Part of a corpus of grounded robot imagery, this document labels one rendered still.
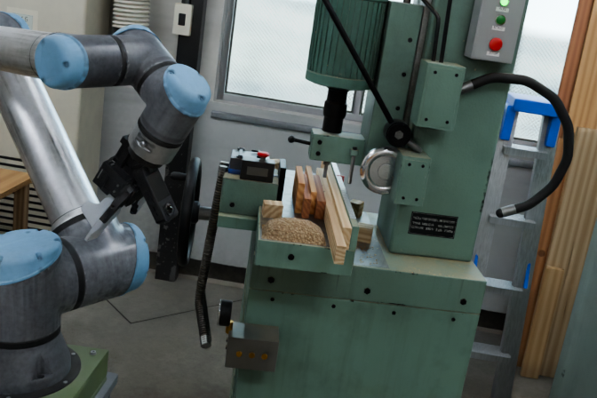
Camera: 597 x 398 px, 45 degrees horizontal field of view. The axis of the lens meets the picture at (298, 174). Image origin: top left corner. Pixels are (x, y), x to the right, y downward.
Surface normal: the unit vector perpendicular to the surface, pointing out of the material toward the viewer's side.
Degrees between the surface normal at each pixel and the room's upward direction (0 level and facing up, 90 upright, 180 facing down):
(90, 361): 3
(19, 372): 69
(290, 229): 42
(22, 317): 89
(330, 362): 90
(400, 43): 90
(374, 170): 90
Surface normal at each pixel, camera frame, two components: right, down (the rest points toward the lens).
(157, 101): -0.59, 0.06
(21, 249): 0.04, -0.94
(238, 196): 0.04, 0.27
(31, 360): 0.59, -0.08
